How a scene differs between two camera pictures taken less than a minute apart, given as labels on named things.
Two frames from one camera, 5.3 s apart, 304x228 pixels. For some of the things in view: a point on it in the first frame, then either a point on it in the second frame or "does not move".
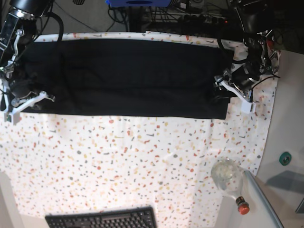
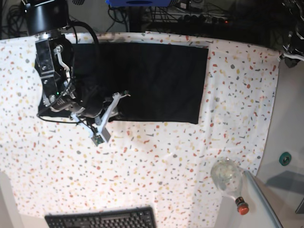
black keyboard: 138,218 does not move
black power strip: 202,19 does not move
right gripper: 247,105 to 290,60
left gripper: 20,105 to 95,125
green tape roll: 285,158 does not move
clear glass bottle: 227,174 does not move
